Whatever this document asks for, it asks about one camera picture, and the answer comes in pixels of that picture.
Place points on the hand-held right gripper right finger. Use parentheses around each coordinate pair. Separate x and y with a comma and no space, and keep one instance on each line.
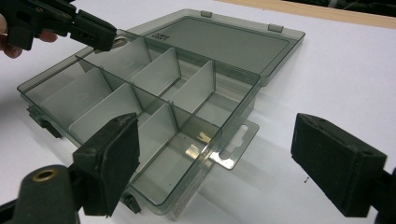
(336,165)

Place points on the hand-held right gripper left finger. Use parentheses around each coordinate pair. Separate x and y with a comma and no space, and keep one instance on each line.
(109,161)

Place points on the smoky clear plastic compartment box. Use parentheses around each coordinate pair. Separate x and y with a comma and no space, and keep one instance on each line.
(199,93)

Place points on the small white plastic piece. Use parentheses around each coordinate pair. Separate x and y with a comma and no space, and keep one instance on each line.
(120,42)

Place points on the wooden table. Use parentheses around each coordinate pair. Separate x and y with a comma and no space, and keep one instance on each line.
(342,16)

